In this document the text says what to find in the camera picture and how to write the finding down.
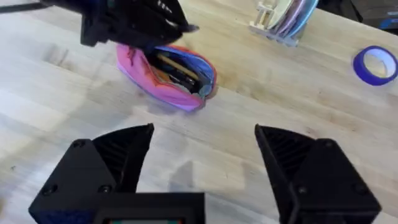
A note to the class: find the pink and blue zip bag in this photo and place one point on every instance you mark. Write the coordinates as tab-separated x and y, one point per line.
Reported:
149	81

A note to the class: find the blue plate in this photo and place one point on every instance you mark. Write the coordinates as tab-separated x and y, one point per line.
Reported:
303	18

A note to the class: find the pink plate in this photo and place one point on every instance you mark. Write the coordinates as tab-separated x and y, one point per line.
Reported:
292	15

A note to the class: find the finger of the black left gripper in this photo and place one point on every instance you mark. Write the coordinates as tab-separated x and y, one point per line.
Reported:
164	25

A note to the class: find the white plate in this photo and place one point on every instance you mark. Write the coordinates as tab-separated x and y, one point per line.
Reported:
280	12

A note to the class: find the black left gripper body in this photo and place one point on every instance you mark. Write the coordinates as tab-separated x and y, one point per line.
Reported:
112	18

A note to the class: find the pale peg rack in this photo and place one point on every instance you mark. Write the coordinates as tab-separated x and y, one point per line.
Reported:
267	31

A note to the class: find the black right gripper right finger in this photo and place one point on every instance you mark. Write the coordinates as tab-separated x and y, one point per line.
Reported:
323	183

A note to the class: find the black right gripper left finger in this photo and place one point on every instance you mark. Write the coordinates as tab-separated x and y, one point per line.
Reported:
84	174

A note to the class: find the blue tape roll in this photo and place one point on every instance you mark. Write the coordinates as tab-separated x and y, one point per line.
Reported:
360	67

